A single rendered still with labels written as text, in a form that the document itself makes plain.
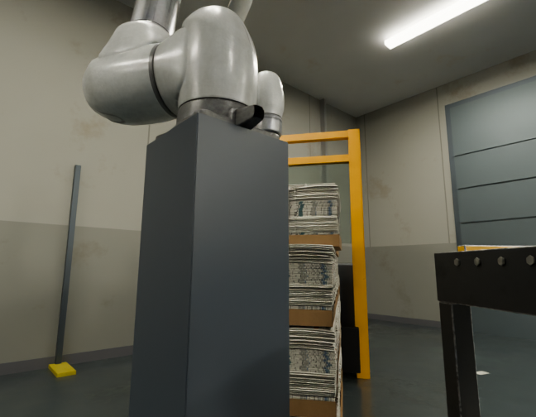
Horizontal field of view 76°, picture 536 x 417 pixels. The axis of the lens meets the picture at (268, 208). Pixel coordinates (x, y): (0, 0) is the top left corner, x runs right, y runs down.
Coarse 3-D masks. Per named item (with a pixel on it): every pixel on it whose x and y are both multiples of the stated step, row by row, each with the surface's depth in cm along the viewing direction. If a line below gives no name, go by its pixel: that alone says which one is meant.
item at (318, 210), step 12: (300, 192) 130; (312, 192) 129; (324, 192) 128; (336, 192) 127; (300, 204) 129; (312, 204) 129; (324, 204) 127; (336, 204) 126; (300, 216) 128; (312, 216) 127; (324, 216) 126; (336, 216) 125; (300, 228) 127; (312, 228) 126; (324, 228) 125; (336, 228) 124
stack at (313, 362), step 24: (312, 264) 96; (336, 264) 194; (312, 288) 95; (336, 288) 145; (336, 312) 129; (312, 336) 93; (336, 336) 113; (312, 360) 92; (336, 360) 94; (312, 384) 91; (336, 384) 99; (336, 408) 96
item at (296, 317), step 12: (336, 300) 137; (300, 312) 95; (312, 312) 94; (324, 312) 93; (300, 324) 94; (312, 324) 94; (324, 324) 93; (300, 408) 91; (312, 408) 90; (324, 408) 90
